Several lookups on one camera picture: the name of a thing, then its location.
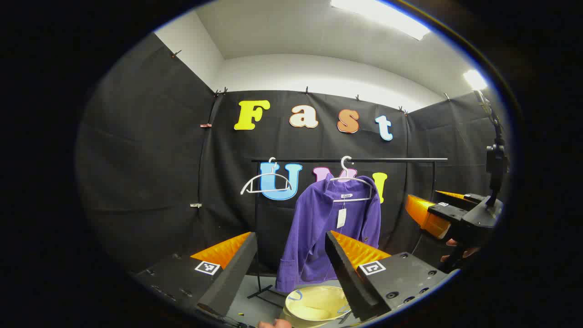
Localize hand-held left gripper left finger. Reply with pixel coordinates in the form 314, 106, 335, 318
135, 231, 259, 317

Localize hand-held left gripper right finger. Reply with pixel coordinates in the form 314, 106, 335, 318
325, 230, 459, 321

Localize cream laundry hamper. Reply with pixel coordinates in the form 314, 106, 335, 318
282, 285, 354, 328

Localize purple corduroy shirt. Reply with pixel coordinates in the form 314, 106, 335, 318
275, 173, 382, 293

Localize white clothes hanger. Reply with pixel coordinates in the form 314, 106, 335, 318
330, 156, 375, 203
240, 157, 293, 195

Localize black clothes rack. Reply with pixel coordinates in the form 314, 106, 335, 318
247, 157, 449, 308

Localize small ceiling light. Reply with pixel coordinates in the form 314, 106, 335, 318
463, 69, 488, 91

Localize row of backdrop clips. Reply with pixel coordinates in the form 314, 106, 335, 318
171, 49, 451, 114

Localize long ceiling light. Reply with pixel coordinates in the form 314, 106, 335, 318
330, 0, 431, 41

